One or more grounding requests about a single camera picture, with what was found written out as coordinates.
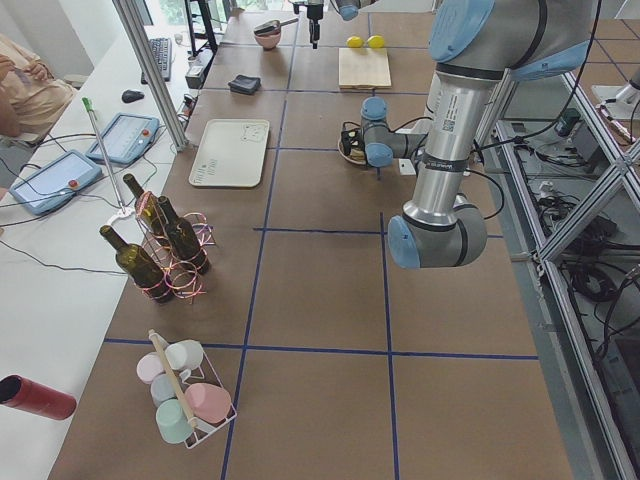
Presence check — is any grey folded cloth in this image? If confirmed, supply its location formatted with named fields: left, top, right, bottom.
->
left=228, top=74, right=261, bottom=95

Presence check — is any dark wine bottle lower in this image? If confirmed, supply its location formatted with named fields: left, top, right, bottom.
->
left=99, top=225, right=173, bottom=303

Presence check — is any metal scoop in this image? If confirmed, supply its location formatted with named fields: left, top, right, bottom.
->
left=253, top=18, right=298, bottom=37

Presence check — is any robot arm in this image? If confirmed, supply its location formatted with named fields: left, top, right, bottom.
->
left=291, top=0, right=441, bottom=49
left=361, top=1, right=593, bottom=269

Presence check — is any blue teach pendant near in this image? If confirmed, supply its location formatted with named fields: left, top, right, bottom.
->
left=9, top=150, right=102, bottom=215

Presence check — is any blue teach pendant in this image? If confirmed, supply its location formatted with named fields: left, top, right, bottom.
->
left=9, top=150, right=102, bottom=215
left=100, top=113, right=160, bottom=166

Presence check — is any dark wine bottle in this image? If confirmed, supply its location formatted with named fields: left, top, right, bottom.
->
left=158, top=196, right=210, bottom=274
left=123, top=173, right=170, bottom=250
left=99, top=225, right=173, bottom=303

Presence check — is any white stand with rod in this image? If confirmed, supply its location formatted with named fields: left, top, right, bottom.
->
left=82, top=97, right=135, bottom=226

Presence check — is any blue teach pendant far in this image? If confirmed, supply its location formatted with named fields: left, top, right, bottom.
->
left=100, top=113, right=160, bottom=166

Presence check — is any pink bowl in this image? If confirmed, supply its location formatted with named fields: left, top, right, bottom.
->
left=254, top=32, right=281, bottom=50

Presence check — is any wooden cutting board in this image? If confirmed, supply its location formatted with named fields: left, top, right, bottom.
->
left=338, top=48, right=392, bottom=89

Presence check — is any copper wire bottle rack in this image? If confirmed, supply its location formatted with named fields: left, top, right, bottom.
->
left=136, top=215, right=206, bottom=303

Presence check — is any cream bear tray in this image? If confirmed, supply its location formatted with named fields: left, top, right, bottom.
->
left=189, top=119, right=270, bottom=188

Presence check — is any white round plate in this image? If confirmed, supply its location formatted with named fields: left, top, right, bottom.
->
left=338, top=140, right=368, bottom=167

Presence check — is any red cylinder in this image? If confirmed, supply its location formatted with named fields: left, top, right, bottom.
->
left=1, top=375, right=77, bottom=420

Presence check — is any yellow lemon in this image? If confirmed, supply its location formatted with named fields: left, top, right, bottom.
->
left=346, top=36, right=364, bottom=48
left=367, top=35, right=386, bottom=49

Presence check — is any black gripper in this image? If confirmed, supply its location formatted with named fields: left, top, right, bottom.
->
left=340, top=128, right=364, bottom=150
left=306, top=2, right=323, bottom=49

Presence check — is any black keyboard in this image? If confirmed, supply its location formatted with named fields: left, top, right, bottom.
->
left=148, top=37, right=173, bottom=81

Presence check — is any white cup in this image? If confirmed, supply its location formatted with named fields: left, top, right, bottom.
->
left=164, top=339, right=204, bottom=371

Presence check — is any white wire cup rack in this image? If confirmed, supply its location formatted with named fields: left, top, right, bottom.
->
left=147, top=330, right=237, bottom=449

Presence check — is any black computer mouse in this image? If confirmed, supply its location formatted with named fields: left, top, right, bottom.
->
left=121, top=89, right=145, bottom=104

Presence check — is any person in beige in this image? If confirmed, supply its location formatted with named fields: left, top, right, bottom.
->
left=1, top=35, right=77, bottom=138

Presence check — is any light pink cup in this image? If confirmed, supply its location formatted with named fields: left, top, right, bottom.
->
left=136, top=352, right=165, bottom=385

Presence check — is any grey blue cup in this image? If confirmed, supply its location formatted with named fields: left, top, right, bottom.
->
left=150, top=373, right=176, bottom=407

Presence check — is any bread slice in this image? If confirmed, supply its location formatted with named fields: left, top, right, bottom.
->
left=348, top=146, right=365, bottom=163

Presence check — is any aluminium frame post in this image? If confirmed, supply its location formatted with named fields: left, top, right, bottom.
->
left=112, top=0, right=189, bottom=152

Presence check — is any dark wine bottle upper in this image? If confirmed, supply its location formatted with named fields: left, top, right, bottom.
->
left=158, top=196, right=210, bottom=274

